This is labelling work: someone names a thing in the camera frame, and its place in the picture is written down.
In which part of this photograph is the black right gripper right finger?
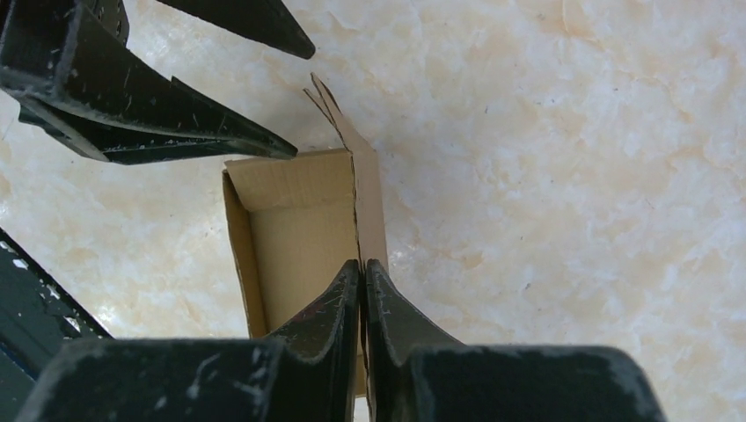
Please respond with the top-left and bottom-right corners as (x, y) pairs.
(362, 259), (665, 421)

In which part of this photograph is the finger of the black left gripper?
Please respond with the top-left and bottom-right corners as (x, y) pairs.
(1, 1), (297, 165)
(161, 0), (316, 60)

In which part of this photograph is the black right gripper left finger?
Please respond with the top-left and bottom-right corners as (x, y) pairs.
(18, 260), (360, 421)

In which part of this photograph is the brown cardboard box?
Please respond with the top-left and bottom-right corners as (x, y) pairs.
(221, 72), (391, 397)

